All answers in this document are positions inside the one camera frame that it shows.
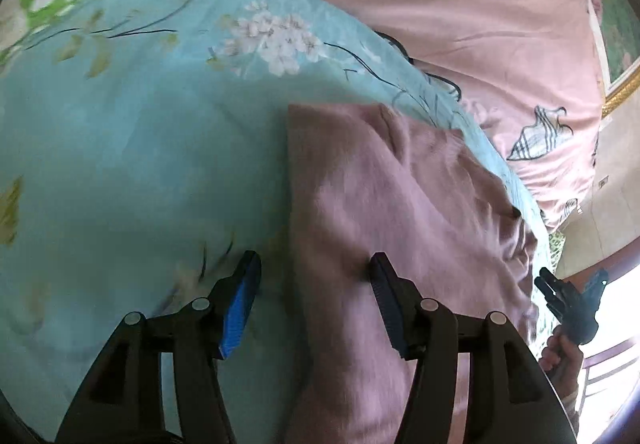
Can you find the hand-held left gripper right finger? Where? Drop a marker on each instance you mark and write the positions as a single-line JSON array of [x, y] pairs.
[[389, 304]]

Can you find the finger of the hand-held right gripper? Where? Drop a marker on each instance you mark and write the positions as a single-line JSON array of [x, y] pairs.
[[556, 281], [546, 291]]

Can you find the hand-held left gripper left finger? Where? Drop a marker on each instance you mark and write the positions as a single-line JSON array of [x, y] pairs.
[[240, 309]]

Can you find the mauve knit garment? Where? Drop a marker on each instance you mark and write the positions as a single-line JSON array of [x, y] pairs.
[[380, 224]]

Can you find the person's right hand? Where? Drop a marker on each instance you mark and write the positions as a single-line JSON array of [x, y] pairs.
[[560, 359]]

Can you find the green leaf patterned cloth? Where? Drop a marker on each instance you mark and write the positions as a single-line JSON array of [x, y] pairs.
[[556, 246]]

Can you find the dark red wooden furniture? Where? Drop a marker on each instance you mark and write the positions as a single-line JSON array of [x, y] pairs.
[[607, 364]]

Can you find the teal floral blanket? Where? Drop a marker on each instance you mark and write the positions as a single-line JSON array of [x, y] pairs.
[[130, 149]]

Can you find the gold framed floral picture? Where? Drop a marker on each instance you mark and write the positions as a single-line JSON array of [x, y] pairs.
[[617, 14]]

